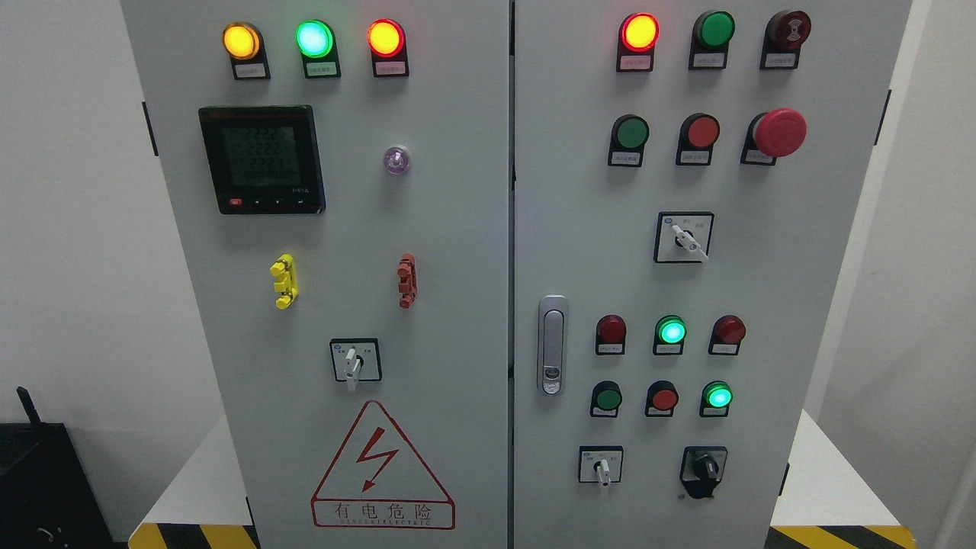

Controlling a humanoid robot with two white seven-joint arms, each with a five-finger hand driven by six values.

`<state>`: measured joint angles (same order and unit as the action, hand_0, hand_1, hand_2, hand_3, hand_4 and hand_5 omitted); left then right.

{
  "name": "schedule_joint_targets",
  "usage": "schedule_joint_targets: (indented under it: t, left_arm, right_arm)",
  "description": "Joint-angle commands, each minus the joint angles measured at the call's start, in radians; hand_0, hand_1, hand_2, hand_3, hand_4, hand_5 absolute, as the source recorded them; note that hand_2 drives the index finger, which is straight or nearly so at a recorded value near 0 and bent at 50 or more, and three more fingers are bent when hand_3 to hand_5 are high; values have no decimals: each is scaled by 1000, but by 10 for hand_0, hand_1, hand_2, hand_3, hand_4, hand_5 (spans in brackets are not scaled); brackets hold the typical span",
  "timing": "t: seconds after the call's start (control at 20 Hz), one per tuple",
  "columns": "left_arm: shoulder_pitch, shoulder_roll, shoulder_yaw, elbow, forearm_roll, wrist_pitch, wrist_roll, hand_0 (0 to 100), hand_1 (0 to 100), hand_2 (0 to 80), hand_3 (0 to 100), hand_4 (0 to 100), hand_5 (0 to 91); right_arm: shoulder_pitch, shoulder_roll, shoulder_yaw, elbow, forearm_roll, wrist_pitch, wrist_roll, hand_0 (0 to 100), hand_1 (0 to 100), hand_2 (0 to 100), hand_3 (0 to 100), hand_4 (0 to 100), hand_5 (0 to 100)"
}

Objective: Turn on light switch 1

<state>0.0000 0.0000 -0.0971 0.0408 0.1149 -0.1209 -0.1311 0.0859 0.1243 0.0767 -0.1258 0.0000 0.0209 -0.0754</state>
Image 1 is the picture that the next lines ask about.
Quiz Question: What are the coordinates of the dark red indicator right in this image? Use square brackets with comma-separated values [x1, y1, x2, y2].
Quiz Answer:
[708, 315, 746, 357]

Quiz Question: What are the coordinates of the white platform with hazard stripes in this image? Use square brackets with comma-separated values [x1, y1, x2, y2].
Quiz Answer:
[127, 414, 917, 548]

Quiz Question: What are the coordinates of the lit green indicator middle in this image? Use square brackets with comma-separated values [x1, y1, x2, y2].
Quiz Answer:
[652, 315, 687, 355]

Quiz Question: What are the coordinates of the green push button second row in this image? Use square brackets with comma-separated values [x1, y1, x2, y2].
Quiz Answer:
[607, 114, 650, 168]

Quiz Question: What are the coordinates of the red terminal connector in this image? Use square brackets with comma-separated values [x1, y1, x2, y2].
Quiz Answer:
[396, 253, 418, 310]

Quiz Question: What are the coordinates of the red push button second row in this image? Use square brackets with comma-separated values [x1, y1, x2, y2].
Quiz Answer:
[676, 114, 721, 166]

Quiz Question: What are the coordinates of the yellow indicator light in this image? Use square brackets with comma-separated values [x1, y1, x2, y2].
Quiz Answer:
[222, 21, 271, 80]

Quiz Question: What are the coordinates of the red push button lower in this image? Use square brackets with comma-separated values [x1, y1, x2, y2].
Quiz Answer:
[644, 380, 679, 417]

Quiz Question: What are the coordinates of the grey right cabinet door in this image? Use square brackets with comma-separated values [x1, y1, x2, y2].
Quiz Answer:
[513, 1, 912, 548]

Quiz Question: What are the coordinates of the white rotary switch upper right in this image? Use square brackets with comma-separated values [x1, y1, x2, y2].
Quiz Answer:
[654, 211, 714, 264]

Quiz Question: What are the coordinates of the green push button top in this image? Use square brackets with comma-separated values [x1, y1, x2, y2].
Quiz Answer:
[688, 11, 736, 70]

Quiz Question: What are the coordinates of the grey cabinet door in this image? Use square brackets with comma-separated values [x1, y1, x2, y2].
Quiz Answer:
[513, 1, 912, 548]
[122, 1, 509, 548]

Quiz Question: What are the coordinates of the black box with antenna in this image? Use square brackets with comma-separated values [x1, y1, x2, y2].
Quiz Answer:
[1, 387, 114, 548]

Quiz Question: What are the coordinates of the silver door handle lock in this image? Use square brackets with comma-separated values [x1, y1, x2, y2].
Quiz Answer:
[537, 294, 568, 396]

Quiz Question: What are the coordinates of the green indicator light top left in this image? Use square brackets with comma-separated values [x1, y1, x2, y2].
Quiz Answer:
[295, 20, 342, 78]

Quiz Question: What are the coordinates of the red high voltage warning sticker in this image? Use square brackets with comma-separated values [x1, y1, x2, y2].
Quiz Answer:
[311, 400, 454, 529]

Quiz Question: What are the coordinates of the yellow terminal connector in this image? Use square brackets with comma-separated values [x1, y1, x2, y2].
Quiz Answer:
[269, 253, 299, 310]

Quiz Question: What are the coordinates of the black digital power meter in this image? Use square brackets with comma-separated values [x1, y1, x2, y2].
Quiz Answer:
[198, 104, 326, 215]

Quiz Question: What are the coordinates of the black knob selector switch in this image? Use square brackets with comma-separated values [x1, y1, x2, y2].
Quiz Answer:
[679, 445, 728, 499]

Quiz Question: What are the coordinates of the red indicator light top left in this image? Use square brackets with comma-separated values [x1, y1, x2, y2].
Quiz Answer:
[367, 18, 410, 78]

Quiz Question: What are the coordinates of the dark red indicator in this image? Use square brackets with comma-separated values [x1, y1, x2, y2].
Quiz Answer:
[595, 315, 627, 355]
[708, 315, 746, 357]

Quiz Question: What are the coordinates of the white rotary switch lower right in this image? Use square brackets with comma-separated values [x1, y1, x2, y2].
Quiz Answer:
[578, 445, 624, 487]

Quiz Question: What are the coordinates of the grey left cabinet door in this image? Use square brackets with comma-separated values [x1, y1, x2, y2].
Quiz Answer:
[122, 1, 509, 548]

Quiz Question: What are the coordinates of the white rotary selector switch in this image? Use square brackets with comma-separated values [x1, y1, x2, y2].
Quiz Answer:
[329, 338, 383, 392]

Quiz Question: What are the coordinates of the lit green push button lower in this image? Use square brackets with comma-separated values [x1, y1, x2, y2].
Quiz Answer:
[698, 380, 734, 418]

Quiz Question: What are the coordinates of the red indicator light right door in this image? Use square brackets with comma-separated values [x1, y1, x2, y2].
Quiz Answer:
[616, 11, 660, 73]

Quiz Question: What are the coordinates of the red emergency stop button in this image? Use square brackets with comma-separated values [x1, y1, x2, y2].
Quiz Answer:
[741, 108, 807, 166]

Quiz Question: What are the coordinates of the dark red buzzer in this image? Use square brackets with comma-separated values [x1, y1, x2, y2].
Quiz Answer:
[759, 10, 811, 70]

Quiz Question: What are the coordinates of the dark red indicator left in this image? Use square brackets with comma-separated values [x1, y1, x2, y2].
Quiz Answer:
[595, 315, 627, 355]

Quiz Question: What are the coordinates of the clear white indicator lamp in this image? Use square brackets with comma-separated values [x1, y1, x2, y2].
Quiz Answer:
[384, 146, 411, 176]

